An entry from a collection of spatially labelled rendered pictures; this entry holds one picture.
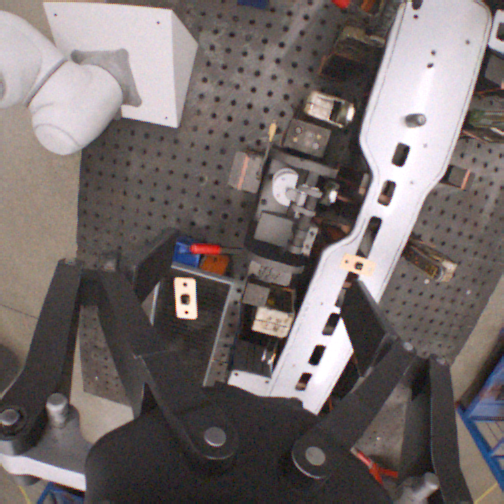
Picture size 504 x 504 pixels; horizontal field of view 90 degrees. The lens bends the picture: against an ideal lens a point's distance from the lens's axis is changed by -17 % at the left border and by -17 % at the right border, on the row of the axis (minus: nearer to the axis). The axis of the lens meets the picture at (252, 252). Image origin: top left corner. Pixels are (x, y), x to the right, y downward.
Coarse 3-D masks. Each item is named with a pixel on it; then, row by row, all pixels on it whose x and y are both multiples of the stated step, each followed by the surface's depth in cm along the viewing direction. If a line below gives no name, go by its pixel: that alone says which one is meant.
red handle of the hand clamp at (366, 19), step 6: (330, 0) 40; (336, 0) 39; (342, 0) 39; (348, 0) 40; (342, 6) 40; (348, 6) 41; (354, 6) 41; (348, 12) 42; (354, 12) 42; (360, 12) 42; (360, 18) 43; (366, 18) 43; (372, 18) 43; (366, 24) 44; (372, 24) 44; (372, 30) 46
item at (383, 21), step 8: (384, 0) 37; (392, 0) 33; (400, 0) 32; (408, 0) 33; (416, 0) 32; (384, 8) 35; (392, 8) 35; (416, 8) 33; (384, 16) 38; (392, 16) 37; (376, 24) 41; (384, 24) 40; (376, 32) 44; (384, 32) 43
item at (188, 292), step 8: (176, 280) 54; (184, 280) 54; (192, 280) 54; (176, 288) 55; (184, 288) 55; (192, 288) 55; (176, 296) 55; (184, 296) 54; (192, 296) 55; (176, 304) 56; (184, 304) 55; (192, 304) 56; (184, 312) 57; (192, 312) 56
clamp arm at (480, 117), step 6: (474, 108) 55; (480, 108) 53; (486, 108) 52; (492, 108) 50; (474, 114) 54; (480, 114) 53; (486, 114) 52; (492, 114) 50; (498, 114) 49; (474, 120) 55; (480, 120) 53; (486, 120) 52; (492, 120) 50; (498, 120) 49; (480, 126) 55; (486, 126) 53; (492, 126) 51; (498, 126) 49
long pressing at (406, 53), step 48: (432, 0) 47; (480, 0) 46; (384, 48) 52; (432, 48) 51; (480, 48) 49; (384, 96) 55; (432, 96) 54; (384, 144) 59; (432, 144) 58; (336, 240) 67; (384, 240) 66; (336, 288) 71; (384, 288) 70; (288, 336) 76; (336, 336) 75; (288, 384) 82
